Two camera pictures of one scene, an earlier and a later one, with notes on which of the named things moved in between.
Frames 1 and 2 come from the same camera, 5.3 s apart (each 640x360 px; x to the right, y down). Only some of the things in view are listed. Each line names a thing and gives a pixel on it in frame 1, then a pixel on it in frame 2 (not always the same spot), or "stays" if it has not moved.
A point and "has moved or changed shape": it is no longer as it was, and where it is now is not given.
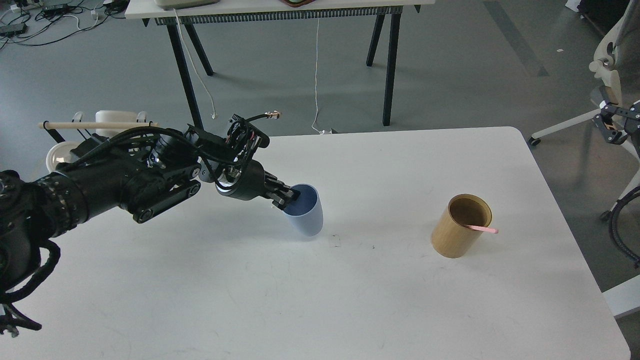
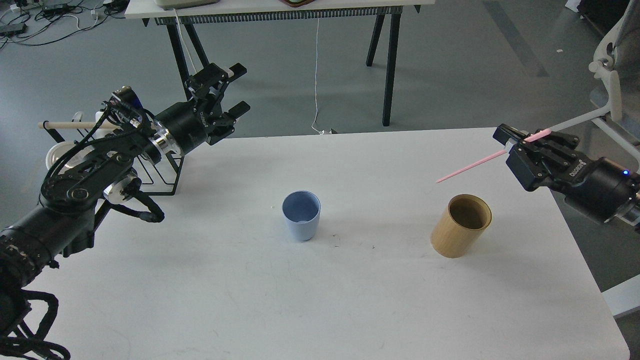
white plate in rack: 60,153 stays
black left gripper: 249,181 → 187,125
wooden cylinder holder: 450,238 stays
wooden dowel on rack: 76,125 stays
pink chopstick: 483,229 → 538,135
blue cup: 305,213 has moved or changed shape
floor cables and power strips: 29,22 stays
